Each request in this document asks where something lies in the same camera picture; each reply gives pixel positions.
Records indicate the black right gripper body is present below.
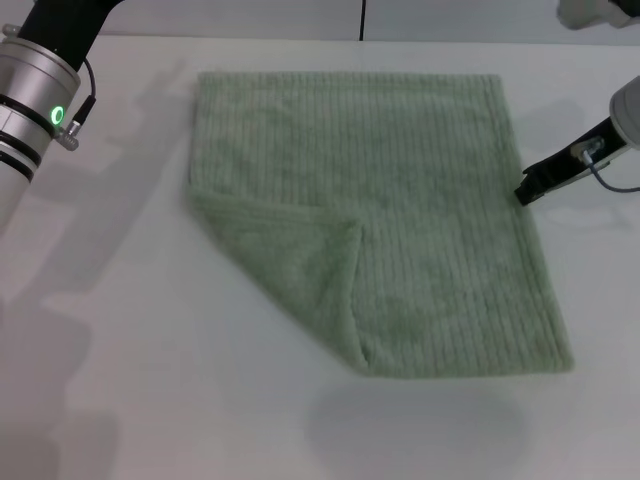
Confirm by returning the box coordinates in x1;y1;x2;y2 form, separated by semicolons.
534;116;630;195

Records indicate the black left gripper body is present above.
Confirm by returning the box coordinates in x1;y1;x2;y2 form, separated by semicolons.
3;0;124;74

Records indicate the pale green ribbed towel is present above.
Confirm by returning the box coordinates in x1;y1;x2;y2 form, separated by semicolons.
188;71;575;377

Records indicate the grey right arm cable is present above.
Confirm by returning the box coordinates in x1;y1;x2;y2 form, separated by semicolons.
578;141;640;193

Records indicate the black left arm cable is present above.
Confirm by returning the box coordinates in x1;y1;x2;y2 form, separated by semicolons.
56;56;99;152

